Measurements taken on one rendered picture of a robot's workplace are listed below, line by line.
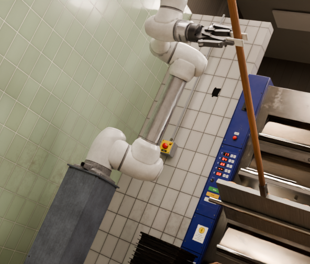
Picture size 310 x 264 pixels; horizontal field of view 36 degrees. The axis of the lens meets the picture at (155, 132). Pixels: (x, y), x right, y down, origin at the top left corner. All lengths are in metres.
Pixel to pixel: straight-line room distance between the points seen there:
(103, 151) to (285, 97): 1.41
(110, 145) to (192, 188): 0.95
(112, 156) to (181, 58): 0.63
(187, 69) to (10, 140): 1.03
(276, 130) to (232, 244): 0.81
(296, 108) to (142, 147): 1.22
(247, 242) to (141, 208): 0.80
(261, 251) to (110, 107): 1.35
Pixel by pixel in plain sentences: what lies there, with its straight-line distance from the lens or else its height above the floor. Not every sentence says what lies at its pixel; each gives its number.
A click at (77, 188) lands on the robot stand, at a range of 2.46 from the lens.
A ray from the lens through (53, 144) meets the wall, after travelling 2.92.
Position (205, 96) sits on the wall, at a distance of 3.51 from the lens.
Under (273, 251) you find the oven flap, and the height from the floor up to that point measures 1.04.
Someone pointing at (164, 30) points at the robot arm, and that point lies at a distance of 1.95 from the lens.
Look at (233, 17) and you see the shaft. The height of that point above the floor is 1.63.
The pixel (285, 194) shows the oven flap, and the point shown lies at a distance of 3.02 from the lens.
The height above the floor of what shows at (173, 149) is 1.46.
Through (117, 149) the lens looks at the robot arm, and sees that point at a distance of 2.50.
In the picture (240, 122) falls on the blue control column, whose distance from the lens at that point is 3.30.
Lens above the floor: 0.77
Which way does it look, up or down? 13 degrees up
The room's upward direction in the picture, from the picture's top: 23 degrees clockwise
